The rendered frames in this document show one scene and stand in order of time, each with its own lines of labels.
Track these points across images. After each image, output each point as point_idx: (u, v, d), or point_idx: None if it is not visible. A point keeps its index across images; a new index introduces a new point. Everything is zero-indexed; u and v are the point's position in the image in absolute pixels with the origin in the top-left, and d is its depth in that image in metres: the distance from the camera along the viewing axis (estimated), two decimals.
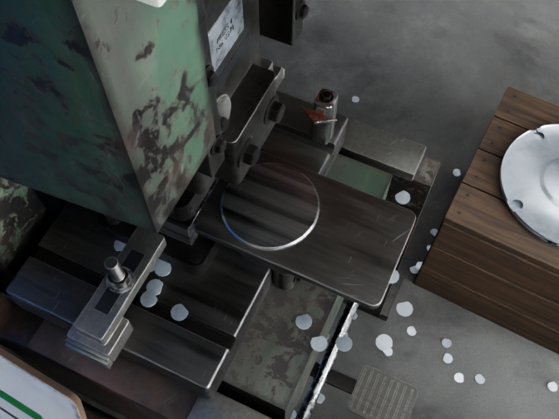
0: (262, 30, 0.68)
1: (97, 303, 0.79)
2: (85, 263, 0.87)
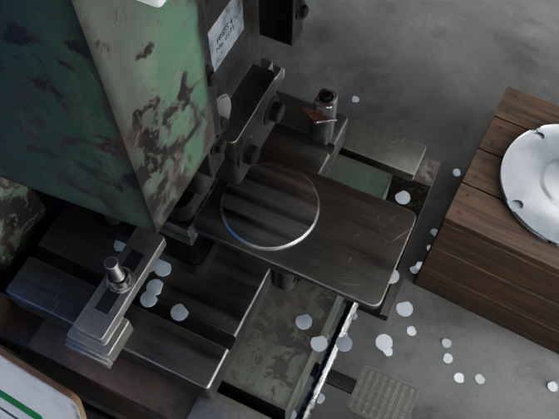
0: (262, 30, 0.68)
1: (97, 303, 0.79)
2: (85, 263, 0.87)
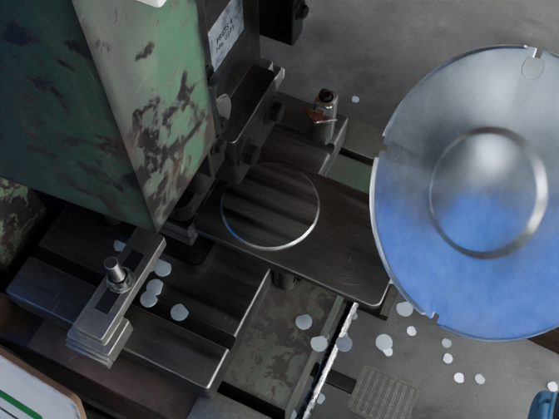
0: (262, 30, 0.68)
1: (97, 303, 0.79)
2: (85, 263, 0.87)
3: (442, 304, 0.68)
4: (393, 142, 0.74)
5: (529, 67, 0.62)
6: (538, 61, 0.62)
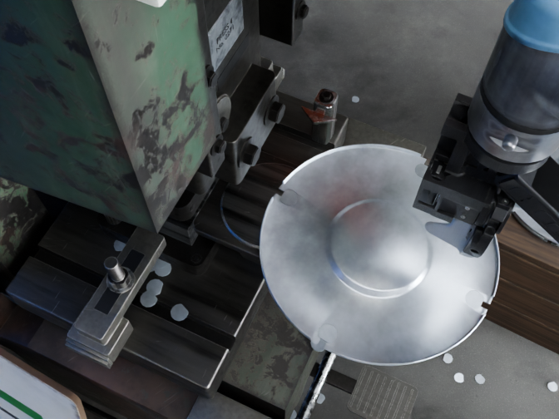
0: (262, 30, 0.68)
1: (97, 303, 0.79)
2: (85, 263, 0.87)
3: (331, 332, 0.75)
4: (291, 190, 0.83)
5: (421, 170, 0.85)
6: (427, 168, 0.85)
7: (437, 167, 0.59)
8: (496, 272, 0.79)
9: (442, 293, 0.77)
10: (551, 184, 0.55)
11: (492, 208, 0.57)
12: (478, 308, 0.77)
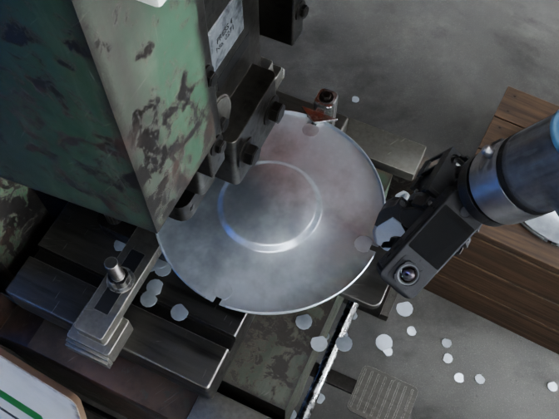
0: (262, 30, 0.68)
1: (97, 303, 0.79)
2: (85, 263, 0.87)
3: (225, 289, 0.77)
4: None
5: (308, 129, 0.88)
6: (314, 126, 0.88)
7: (461, 165, 0.69)
8: None
9: (332, 241, 0.80)
10: (444, 230, 0.63)
11: (424, 198, 0.67)
12: (367, 251, 0.80)
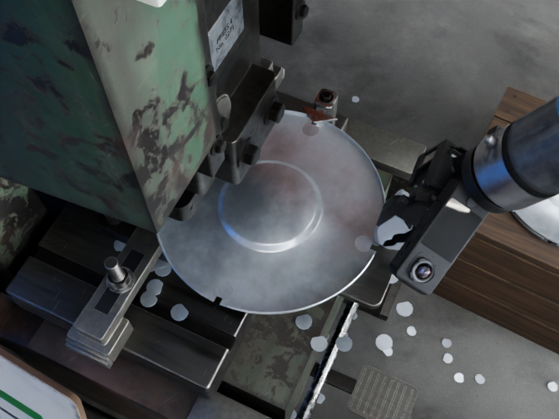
0: (262, 30, 0.68)
1: (97, 303, 0.79)
2: (85, 263, 0.87)
3: (226, 289, 0.77)
4: None
5: (308, 129, 0.88)
6: (314, 125, 0.88)
7: (456, 155, 0.70)
8: None
9: (333, 241, 0.80)
10: (453, 223, 0.63)
11: (427, 193, 0.67)
12: (368, 250, 0.80)
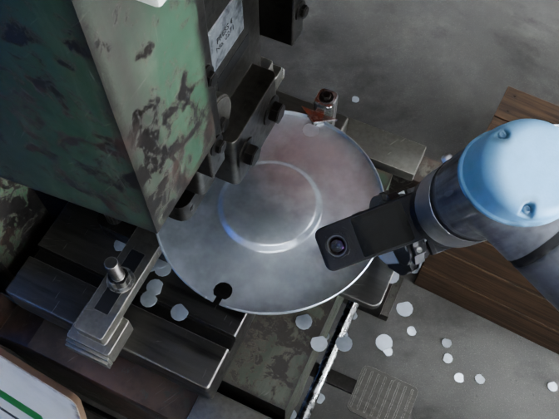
0: (262, 30, 0.68)
1: (97, 303, 0.79)
2: (85, 263, 0.87)
3: None
4: None
5: None
6: None
7: None
8: (283, 113, 0.89)
9: (309, 153, 0.86)
10: (388, 224, 0.63)
11: None
12: (318, 127, 0.88)
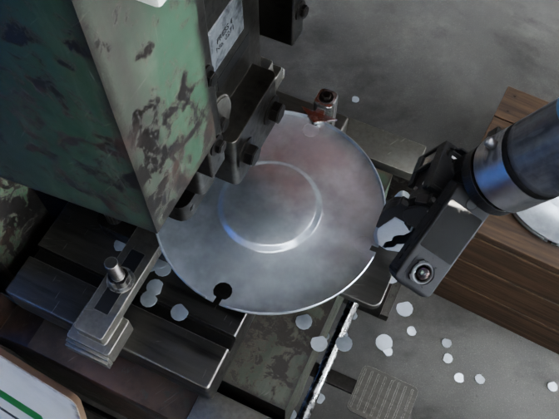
0: (262, 30, 0.68)
1: (97, 303, 0.79)
2: (85, 263, 0.87)
3: (362, 241, 0.80)
4: None
5: None
6: None
7: (456, 157, 0.70)
8: (283, 113, 0.89)
9: (309, 153, 0.86)
10: (453, 225, 0.63)
11: (426, 194, 0.67)
12: (318, 127, 0.88)
